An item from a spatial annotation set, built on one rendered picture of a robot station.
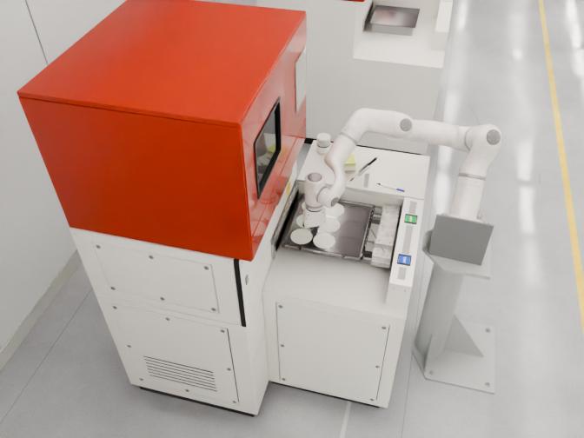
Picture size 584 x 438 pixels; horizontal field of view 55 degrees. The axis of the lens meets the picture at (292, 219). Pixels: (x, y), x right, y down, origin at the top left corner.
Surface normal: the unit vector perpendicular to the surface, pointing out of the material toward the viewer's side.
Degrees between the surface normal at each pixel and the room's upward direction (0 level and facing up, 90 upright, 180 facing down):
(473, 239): 90
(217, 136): 90
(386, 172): 0
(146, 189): 90
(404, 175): 0
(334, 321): 90
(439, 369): 0
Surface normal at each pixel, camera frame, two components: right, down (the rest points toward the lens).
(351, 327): -0.26, 0.66
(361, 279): -0.01, -0.73
